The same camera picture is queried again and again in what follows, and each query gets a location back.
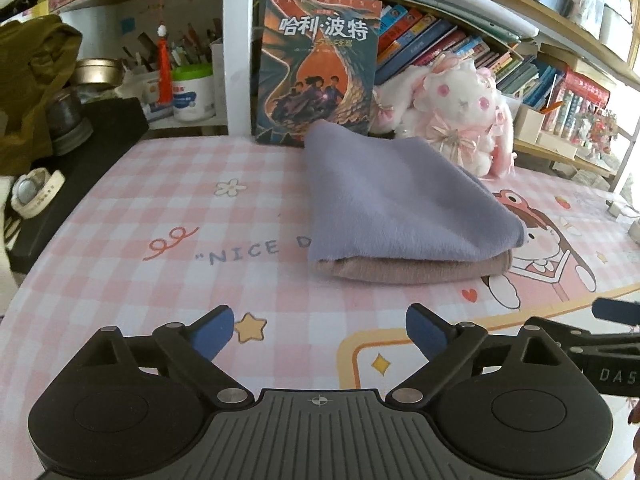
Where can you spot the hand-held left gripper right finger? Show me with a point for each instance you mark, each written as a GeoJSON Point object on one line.
{"type": "Point", "coordinates": [425, 332]}

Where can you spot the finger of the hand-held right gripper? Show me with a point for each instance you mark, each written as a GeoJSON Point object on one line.
{"type": "Point", "coordinates": [617, 310]}
{"type": "Point", "coordinates": [600, 340]}

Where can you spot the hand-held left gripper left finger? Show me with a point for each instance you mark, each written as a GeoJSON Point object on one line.
{"type": "Point", "coordinates": [212, 332]}

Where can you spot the purple and brown sweater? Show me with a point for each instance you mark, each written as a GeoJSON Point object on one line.
{"type": "Point", "coordinates": [400, 210]}

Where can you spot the person's right hand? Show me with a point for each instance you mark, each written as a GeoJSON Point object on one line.
{"type": "Point", "coordinates": [635, 425]}

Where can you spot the white charger plug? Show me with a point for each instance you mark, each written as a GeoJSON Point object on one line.
{"type": "Point", "coordinates": [620, 209]}

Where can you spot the flat white box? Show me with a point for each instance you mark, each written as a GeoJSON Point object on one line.
{"type": "Point", "coordinates": [557, 145]}

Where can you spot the row of colourful craft tubes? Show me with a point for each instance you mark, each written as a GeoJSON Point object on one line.
{"type": "Point", "coordinates": [582, 125]}

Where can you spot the white pen holder box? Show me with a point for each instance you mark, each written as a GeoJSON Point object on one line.
{"type": "Point", "coordinates": [529, 122]}

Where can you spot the red box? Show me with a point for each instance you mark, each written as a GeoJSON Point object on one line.
{"type": "Point", "coordinates": [587, 87]}

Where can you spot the white cloth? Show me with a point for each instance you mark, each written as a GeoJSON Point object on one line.
{"type": "Point", "coordinates": [6, 240]}

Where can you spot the white smartwatch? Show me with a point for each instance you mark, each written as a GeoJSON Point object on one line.
{"type": "Point", "coordinates": [30, 195]}

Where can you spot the white bunny plush toy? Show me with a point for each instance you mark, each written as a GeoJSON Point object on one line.
{"type": "Point", "coordinates": [460, 105]}

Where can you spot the white plastic jar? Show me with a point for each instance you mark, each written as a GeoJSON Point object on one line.
{"type": "Point", "coordinates": [192, 95]}

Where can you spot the dark glass jar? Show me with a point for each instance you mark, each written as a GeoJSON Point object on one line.
{"type": "Point", "coordinates": [67, 122]}

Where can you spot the red tassel ornament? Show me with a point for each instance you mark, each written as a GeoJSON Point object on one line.
{"type": "Point", "coordinates": [164, 70]}

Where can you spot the round metal tin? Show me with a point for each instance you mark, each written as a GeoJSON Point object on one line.
{"type": "Point", "coordinates": [99, 72]}

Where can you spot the bunch of pens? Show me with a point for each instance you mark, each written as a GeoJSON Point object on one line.
{"type": "Point", "coordinates": [185, 47]}

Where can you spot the dragon cover novel book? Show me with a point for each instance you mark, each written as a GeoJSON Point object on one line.
{"type": "Point", "coordinates": [315, 60]}

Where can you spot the row of colourful books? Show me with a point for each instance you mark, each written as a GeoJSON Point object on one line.
{"type": "Point", "coordinates": [425, 35]}

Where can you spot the olive green cloth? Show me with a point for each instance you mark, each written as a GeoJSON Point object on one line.
{"type": "Point", "coordinates": [25, 85]}

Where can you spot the silver laptop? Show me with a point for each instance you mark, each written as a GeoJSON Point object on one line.
{"type": "Point", "coordinates": [450, 2]}

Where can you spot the white desk shelf frame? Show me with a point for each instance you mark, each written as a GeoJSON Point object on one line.
{"type": "Point", "coordinates": [240, 60]}

